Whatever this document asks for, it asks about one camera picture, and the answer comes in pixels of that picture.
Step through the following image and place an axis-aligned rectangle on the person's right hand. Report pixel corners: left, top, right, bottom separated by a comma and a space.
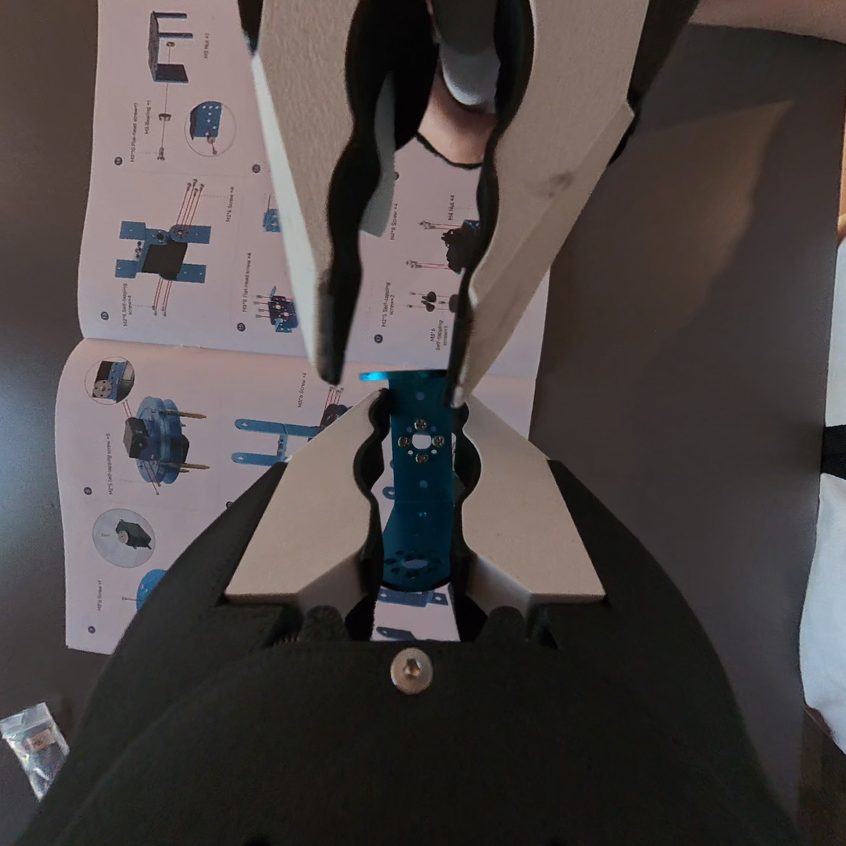
415, 86, 498, 167

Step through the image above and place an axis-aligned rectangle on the person's white sweatshirt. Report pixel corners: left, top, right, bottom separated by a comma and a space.
798, 237, 846, 758

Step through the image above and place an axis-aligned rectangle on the clear plastic screw bag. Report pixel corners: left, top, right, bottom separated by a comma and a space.
0, 702, 71, 802

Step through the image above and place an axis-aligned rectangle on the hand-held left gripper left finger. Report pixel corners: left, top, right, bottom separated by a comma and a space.
225, 389, 389, 617

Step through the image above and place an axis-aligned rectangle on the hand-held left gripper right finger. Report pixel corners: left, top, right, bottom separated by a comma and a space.
455, 395, 608, 613

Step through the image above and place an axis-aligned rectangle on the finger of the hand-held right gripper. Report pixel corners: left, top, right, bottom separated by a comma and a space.
250, 0, 404, 386
443, 0, 652, 407

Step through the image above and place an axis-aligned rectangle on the blue metal bracket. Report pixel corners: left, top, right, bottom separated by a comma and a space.
359, 370, 467, 592

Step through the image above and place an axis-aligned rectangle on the assembly instruction booklet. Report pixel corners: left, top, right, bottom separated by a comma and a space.
56, 0, 551, 655

